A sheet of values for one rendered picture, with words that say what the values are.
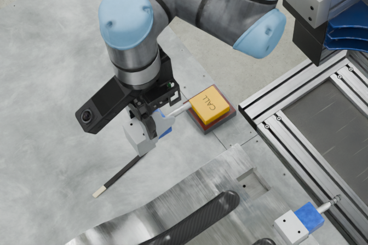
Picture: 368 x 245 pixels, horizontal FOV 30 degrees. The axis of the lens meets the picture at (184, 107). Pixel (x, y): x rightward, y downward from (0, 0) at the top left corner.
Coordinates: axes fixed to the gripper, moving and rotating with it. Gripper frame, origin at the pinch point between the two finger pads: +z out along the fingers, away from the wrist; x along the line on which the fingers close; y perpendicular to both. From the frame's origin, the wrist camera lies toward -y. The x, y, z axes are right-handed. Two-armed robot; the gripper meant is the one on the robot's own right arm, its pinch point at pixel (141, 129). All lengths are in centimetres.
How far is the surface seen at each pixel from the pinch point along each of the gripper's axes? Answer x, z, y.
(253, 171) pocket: -16.0, 7.5, 13.6
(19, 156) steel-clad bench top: 16.6, 14.8, -21.0
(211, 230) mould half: -21.0, 6.3, 0.6
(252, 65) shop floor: 44, 95, 61
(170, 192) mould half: -10.9, 6.5, -1.5
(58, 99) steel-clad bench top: 23.4, 14.9, -8.1
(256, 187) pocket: -18.4, 8.6, 12.3
